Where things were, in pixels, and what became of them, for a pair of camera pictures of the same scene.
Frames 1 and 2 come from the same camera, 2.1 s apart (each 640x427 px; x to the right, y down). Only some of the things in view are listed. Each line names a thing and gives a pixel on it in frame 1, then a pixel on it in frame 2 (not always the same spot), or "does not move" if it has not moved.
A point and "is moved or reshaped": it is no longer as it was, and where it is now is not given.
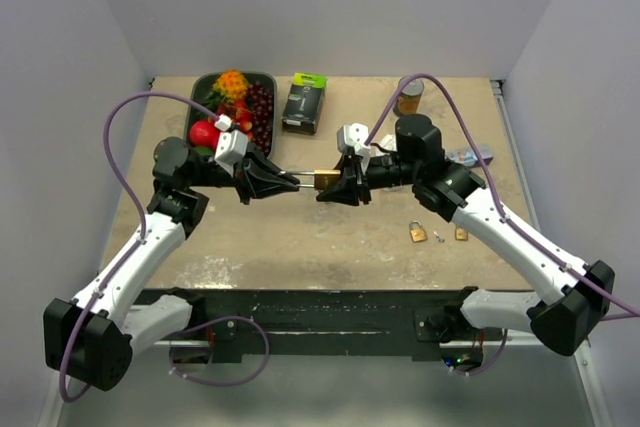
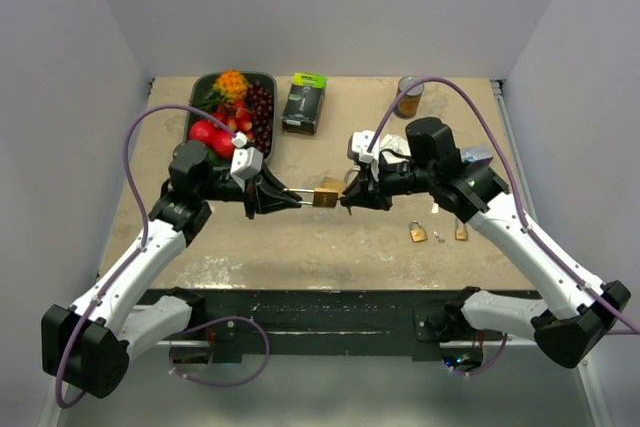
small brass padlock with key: (417, 234) does not move
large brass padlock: (323, 179) is moved or reshaped
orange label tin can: (409, 98) does not move
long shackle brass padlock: (461, 234) does not move
